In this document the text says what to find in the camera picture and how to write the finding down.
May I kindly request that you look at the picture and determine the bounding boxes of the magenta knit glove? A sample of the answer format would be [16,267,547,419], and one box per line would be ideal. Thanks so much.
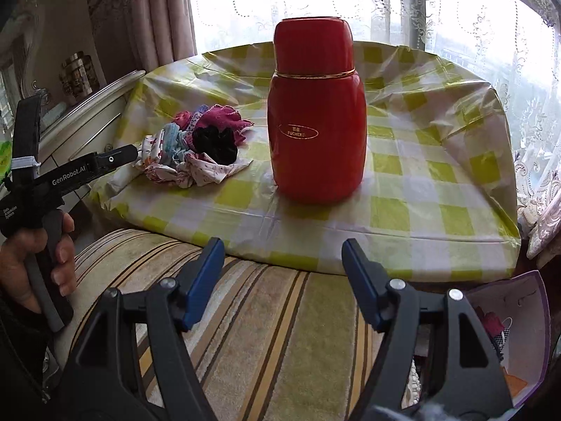
[173,105,253,150]

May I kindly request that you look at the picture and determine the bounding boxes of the red thermos flask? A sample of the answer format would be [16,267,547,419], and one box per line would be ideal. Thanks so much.
[266,17,367,204]

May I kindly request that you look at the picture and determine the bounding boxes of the pink curtain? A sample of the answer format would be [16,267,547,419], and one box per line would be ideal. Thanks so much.
[87,0,197,71]

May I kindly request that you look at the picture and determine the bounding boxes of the person's left hand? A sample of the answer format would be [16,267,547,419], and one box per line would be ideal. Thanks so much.
[1,213,77,314]

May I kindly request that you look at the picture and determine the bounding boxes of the black scrunchie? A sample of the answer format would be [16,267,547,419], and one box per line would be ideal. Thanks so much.
[192,126,238,165]

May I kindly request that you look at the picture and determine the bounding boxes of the decorated tin cans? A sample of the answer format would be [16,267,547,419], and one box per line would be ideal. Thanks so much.
[59,51,100,103]

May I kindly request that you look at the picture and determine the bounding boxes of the purple white storage box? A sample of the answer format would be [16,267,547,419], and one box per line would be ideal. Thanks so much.
[467,270,550,409]

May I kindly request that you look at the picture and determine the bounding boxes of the white floral red scarf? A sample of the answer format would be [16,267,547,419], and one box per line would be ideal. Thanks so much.
[135,130,253,189]

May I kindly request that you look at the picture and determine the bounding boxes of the yellow checkered plastic tablecloth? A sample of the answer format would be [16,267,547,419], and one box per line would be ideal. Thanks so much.
[91,42,521,282]

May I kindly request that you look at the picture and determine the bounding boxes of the light blue cloth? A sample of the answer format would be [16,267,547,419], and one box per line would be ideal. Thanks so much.
[161,123,190,166]

